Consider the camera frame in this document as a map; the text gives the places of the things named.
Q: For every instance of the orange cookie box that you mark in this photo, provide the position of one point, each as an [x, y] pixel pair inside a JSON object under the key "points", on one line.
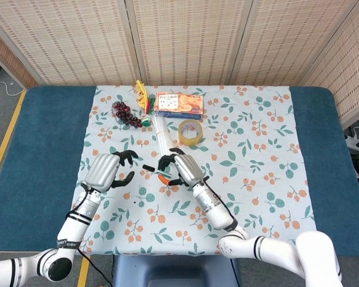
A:
{"points": [[179, 104]]}

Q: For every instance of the feather shuttlecock with green base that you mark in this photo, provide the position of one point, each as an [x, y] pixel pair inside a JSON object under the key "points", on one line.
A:
{"points": [[142, 95]]}

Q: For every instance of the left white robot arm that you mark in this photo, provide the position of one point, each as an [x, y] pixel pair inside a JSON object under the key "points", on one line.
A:
{"points": [[74, 227]]}

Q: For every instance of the bundle of clear straws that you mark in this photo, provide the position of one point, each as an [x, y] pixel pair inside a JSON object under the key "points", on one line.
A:
{"points": [[164, 137]]}

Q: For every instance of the bamboo folding screen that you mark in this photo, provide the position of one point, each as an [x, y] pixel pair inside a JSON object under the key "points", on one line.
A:
{"points": [[191, 39]]}

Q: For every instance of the dark red grape bunch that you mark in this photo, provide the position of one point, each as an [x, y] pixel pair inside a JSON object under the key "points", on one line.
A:
{"points": [[124, 115]]}

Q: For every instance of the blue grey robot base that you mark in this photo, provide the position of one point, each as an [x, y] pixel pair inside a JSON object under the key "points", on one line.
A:
{"points": [[173, 270]]}

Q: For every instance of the white green marker pen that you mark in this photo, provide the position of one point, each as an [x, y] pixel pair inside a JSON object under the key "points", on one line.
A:
{"points": [[163, 173]]}

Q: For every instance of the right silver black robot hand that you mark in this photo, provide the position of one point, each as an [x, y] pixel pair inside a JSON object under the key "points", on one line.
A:
{"points": [[188, 169]]}

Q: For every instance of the floral print tablecloth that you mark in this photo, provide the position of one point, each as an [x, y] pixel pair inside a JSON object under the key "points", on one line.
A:
{"points": [[257, 155]]}

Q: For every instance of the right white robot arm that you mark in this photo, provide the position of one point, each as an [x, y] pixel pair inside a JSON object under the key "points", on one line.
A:
{"points": [[215, 209]]}

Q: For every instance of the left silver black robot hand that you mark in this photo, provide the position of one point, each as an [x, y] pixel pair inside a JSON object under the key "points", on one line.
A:
{"points": [[103, 170]]}

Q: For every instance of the blue felt table cover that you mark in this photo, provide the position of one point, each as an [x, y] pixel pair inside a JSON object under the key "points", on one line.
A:
{"points": [[51, 134]]}

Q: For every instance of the white power strip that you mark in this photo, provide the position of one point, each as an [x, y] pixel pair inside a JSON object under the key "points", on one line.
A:
{"points": [[353, 143]]}

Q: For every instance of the clear packing tape roll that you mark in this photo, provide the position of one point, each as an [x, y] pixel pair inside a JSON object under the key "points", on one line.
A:
{"points": [[183, 139]]}

